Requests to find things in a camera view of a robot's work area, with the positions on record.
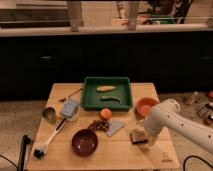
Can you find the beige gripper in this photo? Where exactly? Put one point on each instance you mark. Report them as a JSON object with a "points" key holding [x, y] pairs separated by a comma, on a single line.
{"points": [[140, 130]]}

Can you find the dark purple bowl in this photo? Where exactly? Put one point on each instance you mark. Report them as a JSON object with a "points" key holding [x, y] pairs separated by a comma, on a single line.
{"points": [[84, 142]]}

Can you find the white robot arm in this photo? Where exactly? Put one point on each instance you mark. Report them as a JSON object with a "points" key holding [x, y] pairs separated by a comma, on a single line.
{"points": [[166, 114]]}

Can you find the orange bowl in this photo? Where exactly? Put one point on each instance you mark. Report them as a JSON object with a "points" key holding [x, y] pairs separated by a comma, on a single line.
{"points": [[144, 105]]}

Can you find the grey blue cloth piece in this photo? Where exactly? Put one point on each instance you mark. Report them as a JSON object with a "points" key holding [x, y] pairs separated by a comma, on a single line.
{"points": [[114, 126]]}

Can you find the orange fruit toy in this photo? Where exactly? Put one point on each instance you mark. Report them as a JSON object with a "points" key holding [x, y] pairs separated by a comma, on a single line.
{"points": [[105, 113]]}

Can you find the green plastic tray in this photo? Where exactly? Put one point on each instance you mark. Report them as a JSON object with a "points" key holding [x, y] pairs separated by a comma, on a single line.
{"points": [[90, 98]]}

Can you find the green pepper toy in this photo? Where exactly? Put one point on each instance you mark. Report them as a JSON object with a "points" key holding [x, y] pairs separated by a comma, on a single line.
{"points": [[110, 98]]}

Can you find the blue sponge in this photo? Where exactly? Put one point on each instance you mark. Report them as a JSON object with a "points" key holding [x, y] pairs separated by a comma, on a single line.
{"points": [[70, 108]]}

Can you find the wooden spoon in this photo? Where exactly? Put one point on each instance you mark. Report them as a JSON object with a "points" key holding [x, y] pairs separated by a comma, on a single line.
{"points": [[69, 96]]}

